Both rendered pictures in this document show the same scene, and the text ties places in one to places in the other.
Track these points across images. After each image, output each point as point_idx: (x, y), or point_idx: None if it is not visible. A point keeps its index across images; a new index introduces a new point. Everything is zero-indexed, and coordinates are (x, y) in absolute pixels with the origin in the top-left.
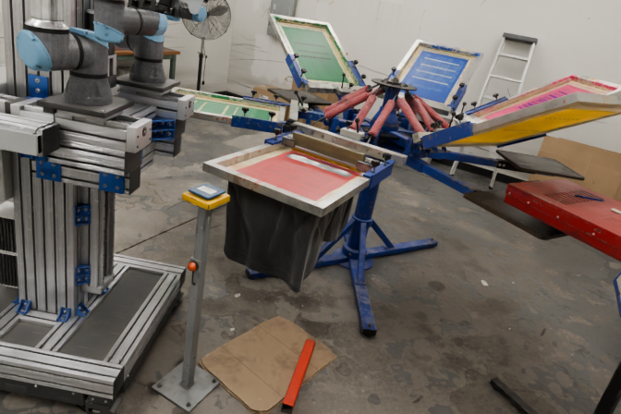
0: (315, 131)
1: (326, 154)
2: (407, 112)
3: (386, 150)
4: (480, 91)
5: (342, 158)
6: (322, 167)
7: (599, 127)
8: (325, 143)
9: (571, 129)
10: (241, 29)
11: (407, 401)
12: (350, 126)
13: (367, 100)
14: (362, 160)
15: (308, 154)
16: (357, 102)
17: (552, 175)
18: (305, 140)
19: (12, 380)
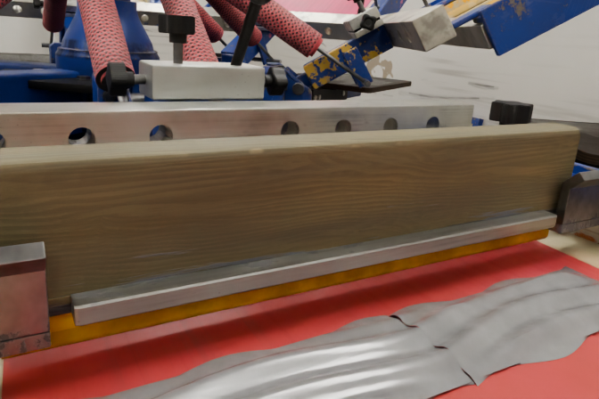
0: (12, 125)
1: (380, 232)
2: None
3: (391, 101)
4: (38, 22)
5: (478, 206)
6: (518, 351)
7: (215, 44)
8: (367, 150)
9: None
10: None
11: None
12: (104, 63)
13: None
14: (573, 164)
15: (211, 310)
16: None
17: (392, 88)
18: (174, 202)
19: None
